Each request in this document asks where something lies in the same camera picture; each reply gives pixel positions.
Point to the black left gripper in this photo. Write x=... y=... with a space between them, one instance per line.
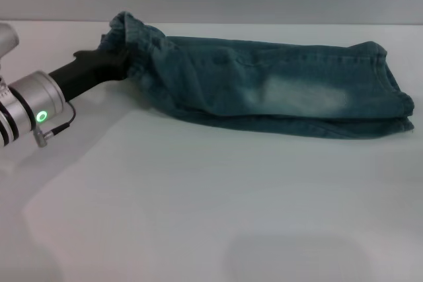
x=76 y=77

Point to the blue denim shorts cartoon print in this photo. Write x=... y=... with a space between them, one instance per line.
x=251 y=90

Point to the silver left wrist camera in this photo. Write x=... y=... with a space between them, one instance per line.
x=8 y=39

